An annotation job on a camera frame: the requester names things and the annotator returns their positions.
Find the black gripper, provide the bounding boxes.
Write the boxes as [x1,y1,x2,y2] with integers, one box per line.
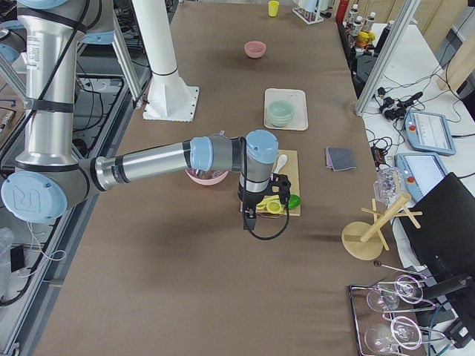
[239,173,291,231]

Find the white ceramic spoon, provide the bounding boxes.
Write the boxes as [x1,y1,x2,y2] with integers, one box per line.
[273,154,288,174]

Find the small pink bowl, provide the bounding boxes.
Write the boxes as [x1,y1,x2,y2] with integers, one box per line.
[244,41,267,59]

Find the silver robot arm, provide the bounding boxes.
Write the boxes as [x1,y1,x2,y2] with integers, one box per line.
[1,1,291,231]

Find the large pink ice bowl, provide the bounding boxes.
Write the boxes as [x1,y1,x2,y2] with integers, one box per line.
[185,169,229,186]

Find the lemon slice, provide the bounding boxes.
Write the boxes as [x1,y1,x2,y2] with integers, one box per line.
[266,200,285,214]

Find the green lime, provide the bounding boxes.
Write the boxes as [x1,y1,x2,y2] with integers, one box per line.
[288,194,301,210]

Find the wooden cutting board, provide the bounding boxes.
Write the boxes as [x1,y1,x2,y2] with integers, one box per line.
[257,149,301,217]

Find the grey folded cloth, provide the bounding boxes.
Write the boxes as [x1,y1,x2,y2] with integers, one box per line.
[325,147,356,171]

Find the stacked green bowls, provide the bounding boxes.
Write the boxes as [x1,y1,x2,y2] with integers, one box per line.
[266,100,295,128]

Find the wooden mug tree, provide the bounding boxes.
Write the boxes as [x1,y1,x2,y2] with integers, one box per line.
[341,193,423,261]

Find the cream serving tray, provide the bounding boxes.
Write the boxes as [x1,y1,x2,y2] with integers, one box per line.
[264,88,309,131]

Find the wine glass rack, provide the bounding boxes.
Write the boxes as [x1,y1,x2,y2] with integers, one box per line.
[348,266,445,355]

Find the upper wine glass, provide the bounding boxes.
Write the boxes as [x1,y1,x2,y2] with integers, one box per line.
[367,274,423,313]

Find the lower teach pendant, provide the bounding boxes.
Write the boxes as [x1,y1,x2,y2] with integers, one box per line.
[395,152,448,202]

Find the teach pendant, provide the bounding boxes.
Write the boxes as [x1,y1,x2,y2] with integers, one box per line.
[404,110,456,156]
[395,152,448,202]

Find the black monitor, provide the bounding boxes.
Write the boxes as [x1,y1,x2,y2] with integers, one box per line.
[401,173,474,282]

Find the lower wine glass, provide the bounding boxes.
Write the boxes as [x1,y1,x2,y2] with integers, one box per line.
[364,316,422,355]

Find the upper teach pendant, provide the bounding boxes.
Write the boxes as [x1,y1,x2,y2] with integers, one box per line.
[404,110,456,156]

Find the yellow cup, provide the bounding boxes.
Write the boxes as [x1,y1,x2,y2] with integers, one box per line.
[268,0,280,18]

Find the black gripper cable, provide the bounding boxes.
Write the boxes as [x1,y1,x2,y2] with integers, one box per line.
[243,174,291,242]

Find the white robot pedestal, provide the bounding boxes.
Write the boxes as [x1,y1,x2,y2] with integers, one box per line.
[133,0,199,122]

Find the aluminium frame post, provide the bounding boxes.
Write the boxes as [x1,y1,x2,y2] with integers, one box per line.
[355,0,420,116]

